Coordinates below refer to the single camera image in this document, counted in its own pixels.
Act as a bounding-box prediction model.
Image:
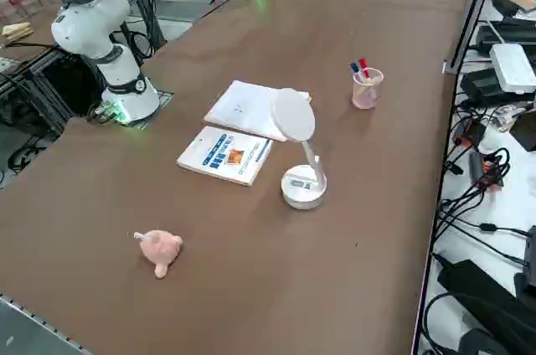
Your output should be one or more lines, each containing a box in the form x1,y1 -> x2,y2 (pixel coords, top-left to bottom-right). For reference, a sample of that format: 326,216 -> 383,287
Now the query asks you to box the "white foldable desk lamp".
270,87 -> 328,210

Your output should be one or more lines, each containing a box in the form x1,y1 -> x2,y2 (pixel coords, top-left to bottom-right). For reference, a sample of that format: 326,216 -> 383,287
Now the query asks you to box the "white and blue book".
176,125 -> 274,188

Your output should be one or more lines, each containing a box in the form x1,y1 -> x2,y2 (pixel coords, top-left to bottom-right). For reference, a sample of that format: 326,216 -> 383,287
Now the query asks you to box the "clipboard with white paper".
203,80 -> 314,142

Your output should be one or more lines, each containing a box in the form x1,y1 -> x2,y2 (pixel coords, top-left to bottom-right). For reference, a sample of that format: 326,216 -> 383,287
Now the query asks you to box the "pink transparent pen cup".
351,67 -> 384,110

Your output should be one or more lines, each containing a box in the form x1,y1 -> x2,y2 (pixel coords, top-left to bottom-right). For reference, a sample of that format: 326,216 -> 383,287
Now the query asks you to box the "pink plush toy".
133,229 -> 183,280

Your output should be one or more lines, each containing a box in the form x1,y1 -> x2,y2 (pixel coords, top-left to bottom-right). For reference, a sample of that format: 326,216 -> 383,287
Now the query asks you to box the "black power adapter box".
460,68 -> 536,107

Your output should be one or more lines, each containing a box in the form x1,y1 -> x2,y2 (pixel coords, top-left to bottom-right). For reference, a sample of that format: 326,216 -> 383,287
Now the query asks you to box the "white power strip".
489,43 -> 536,95

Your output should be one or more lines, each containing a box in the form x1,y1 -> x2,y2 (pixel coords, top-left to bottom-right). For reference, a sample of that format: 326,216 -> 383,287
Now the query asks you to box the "wooden block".
2,22 -> 34,42

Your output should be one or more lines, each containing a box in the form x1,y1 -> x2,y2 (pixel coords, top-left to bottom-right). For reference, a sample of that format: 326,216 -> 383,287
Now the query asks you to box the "aluminium frame post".
442,0 -> 503,75

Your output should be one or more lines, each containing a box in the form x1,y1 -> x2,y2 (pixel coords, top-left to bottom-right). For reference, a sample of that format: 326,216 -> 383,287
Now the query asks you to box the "metal table edge rail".
0,294 -> 91,355

